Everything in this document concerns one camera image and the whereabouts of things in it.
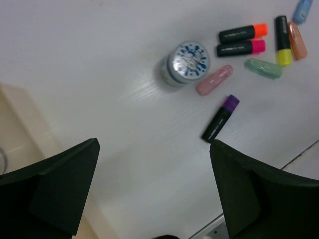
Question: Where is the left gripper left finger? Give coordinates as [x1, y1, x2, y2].
[0, 138, 100, 239]

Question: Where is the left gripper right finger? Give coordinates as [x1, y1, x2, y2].
[210, 140, 319, 239]

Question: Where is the purple capped black highlighter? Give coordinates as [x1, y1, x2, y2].
[201, 95, 240, 143]

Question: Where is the wooden divided tray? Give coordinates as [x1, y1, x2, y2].
[0, 84, 92, 238]

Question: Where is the pastel green correction tape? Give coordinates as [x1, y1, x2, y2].
[244, 58, 283, 79]

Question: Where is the pastel pink correction tape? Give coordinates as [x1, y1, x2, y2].
[196, 65, 233, 96]

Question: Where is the yellow capped black highlighter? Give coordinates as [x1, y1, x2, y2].
[275, 15, 292, 66]

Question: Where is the pink capped black highlighter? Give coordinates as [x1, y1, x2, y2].
[216, 40, 266, 57]

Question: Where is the orange capped black highlighter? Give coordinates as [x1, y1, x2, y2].
[218, 23, 268, 44]

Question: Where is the pastel blue correction tape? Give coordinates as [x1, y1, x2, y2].
[292, 0, 313, 24]

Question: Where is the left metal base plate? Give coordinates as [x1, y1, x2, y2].
[189, 214, 230, 239]

